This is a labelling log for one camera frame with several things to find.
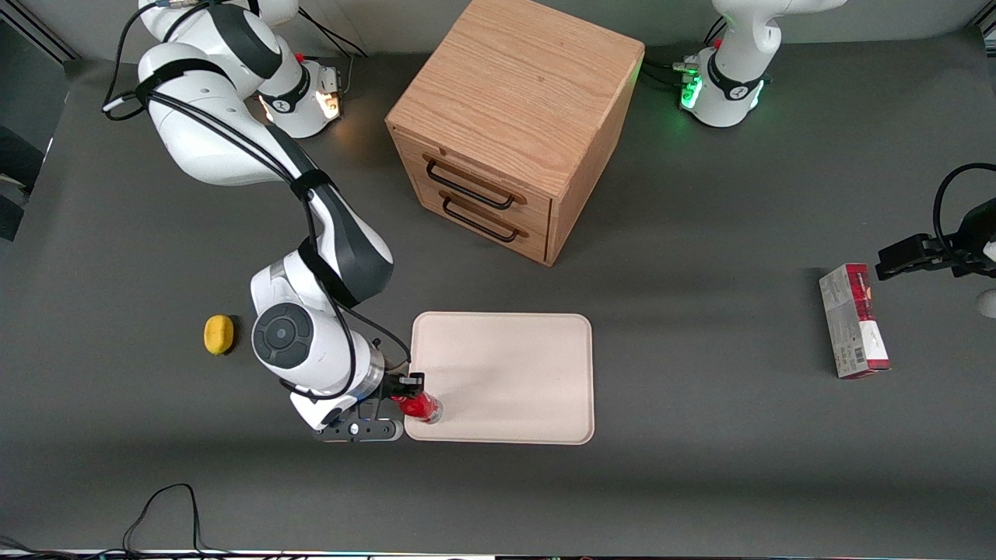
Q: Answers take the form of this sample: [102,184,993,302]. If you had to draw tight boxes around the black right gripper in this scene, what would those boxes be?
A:
[354,372,426,423]

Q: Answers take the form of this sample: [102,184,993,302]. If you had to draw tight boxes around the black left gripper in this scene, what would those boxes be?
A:
[875,198,996,282]

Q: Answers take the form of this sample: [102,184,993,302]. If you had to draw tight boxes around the red coke bottle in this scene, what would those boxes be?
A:
[391,392,444,425]

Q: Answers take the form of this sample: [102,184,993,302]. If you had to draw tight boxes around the cream plastic tray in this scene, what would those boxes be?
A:
[403,311,596,446]

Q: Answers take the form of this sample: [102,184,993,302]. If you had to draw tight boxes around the red grey carton box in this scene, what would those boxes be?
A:
[818,263,892,380]

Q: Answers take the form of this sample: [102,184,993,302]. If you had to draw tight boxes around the yellow lemon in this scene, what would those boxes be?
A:
[203,314,235,356]

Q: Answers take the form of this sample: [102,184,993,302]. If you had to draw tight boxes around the wooden drawer cabinet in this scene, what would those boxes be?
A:
[385,0,646,268]

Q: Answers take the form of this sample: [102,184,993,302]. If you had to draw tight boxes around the black left gripper cable loop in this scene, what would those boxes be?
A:
[933,163,996,251]

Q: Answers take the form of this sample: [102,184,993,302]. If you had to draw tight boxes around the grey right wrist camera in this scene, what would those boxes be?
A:
[313,418,405,444]

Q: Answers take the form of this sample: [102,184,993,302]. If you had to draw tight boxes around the black drawer handle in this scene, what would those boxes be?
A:
[440,194,531,244]
[423,155,529,212]

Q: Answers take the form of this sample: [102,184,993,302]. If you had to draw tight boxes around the black looped floor cable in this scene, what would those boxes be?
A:
[121,483,234,558]

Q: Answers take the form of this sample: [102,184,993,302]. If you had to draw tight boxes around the black left base cables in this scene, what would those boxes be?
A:
[643,19,728,88]

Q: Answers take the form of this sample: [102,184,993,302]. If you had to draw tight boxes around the black base cables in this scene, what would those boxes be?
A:
[296,6,370,100]
[643,19,728,88]

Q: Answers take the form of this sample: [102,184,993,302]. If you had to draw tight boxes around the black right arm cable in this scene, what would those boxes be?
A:
[102,0,413,402]

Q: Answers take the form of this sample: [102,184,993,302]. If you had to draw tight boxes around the black right base cables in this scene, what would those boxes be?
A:
[296,6,370,100]

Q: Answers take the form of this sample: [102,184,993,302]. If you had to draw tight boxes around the dark frame rail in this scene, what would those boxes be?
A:
[0,0,80,65]

